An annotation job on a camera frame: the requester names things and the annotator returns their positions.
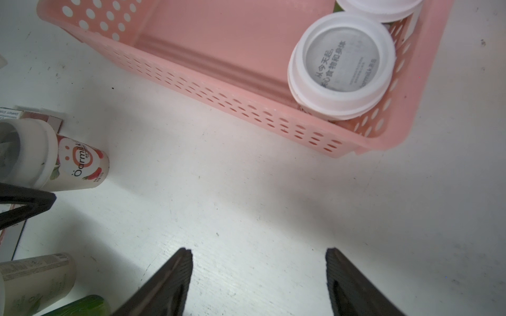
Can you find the pink plastic basket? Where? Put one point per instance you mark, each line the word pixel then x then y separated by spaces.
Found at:
pixel 234 56

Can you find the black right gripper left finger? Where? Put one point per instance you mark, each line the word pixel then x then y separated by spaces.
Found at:
pixel 166 292

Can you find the yogurt bottle front row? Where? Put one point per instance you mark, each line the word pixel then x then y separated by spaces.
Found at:
pixel 92 305
pixel 30 285

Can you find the yogurt bottle row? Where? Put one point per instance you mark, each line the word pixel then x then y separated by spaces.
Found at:
pixel 384 11
pixel 30 285
pixel 341 67
pixel 34 156
pixel 92 305

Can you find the yogurt bottle back row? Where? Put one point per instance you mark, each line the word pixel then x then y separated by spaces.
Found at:
pixel 341 67
pixel 34 156
pixel 384 11

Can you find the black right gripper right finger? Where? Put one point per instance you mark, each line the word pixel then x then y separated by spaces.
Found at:
pixel 350 292

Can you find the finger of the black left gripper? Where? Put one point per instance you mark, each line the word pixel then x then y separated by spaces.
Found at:
pixel 28 203

